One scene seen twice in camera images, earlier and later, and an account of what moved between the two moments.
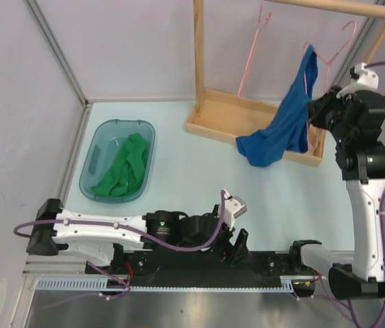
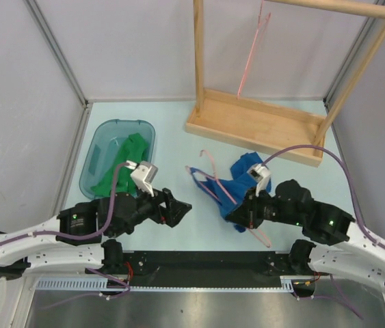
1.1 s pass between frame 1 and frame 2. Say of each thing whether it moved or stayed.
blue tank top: moved
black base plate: stayed
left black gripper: moved
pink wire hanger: stayed
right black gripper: moved
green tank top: stayed
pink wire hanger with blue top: moved
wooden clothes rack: stayed
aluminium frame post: stayed
